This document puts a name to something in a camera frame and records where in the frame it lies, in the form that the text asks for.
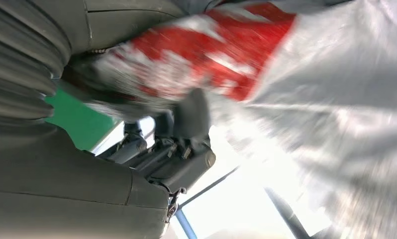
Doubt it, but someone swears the green conveyor belt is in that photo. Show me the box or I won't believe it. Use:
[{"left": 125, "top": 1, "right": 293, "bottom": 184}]
[{"left": 44, "top": 87, "right": 118, "bottom": 152}]

